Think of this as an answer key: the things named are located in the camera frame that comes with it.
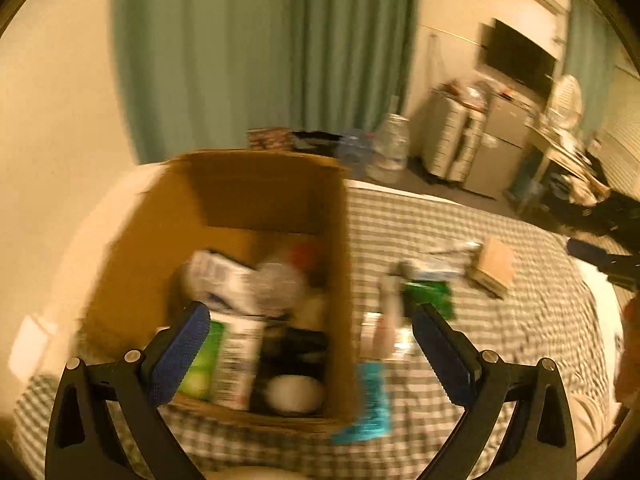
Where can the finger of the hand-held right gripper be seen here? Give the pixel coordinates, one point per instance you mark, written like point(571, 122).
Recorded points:
point(607, 262)

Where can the green curtain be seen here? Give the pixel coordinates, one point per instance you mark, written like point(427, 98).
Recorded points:
point(587, 35)
point(260, 50)

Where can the large clear water bottle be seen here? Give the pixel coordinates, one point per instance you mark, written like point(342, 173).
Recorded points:
point(390, 150)

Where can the black bag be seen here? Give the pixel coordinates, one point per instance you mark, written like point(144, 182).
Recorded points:
point(320, 141)

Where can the small clear water bottle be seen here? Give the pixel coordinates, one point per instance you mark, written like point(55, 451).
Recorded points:
point(355, 149)

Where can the teal cloth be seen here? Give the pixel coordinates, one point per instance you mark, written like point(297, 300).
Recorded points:
point(371, 402)

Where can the blue white packet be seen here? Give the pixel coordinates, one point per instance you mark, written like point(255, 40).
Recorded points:
point(432, 266)

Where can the black television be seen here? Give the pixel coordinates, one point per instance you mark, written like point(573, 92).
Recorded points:
point(520, 60)

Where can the green white medicine box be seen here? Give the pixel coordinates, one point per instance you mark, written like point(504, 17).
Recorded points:
point(222, 360)

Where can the green snack packet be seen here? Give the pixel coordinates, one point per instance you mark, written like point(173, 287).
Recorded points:
point(431, 296)

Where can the person's right hand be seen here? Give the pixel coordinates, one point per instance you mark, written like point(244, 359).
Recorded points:
point(629, 355)

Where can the white black foil packet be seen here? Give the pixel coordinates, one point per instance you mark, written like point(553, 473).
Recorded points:
point(220, 280)

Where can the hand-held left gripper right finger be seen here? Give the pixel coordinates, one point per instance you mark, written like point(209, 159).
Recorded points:
point(441, 355)

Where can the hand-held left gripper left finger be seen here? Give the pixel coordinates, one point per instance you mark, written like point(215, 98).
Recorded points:
point(181, 355)

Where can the white sliding wardrobe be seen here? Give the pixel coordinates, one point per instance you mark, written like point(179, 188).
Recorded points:
point(620, 140)

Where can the brown cardboard box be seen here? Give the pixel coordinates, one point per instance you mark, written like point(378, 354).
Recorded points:
point(280, 200)

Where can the oval vanity mirror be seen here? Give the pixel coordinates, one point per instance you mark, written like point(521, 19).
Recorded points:
point(567, 101)

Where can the cream dressing table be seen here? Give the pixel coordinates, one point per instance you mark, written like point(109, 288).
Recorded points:
point(555, 152)

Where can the silver mini fridge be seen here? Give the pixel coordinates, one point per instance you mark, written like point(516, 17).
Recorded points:
point(500, 150)

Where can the white suitcase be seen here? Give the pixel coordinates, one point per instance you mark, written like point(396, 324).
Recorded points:
point(450, 135)

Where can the white tube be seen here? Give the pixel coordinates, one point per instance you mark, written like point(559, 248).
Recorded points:
point(387, 320)

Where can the patterned brown box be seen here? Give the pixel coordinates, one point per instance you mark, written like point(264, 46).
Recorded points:
point(270, 138)

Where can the tan cardboard book box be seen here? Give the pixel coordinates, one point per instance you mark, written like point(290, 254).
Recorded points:
point(492, 267)

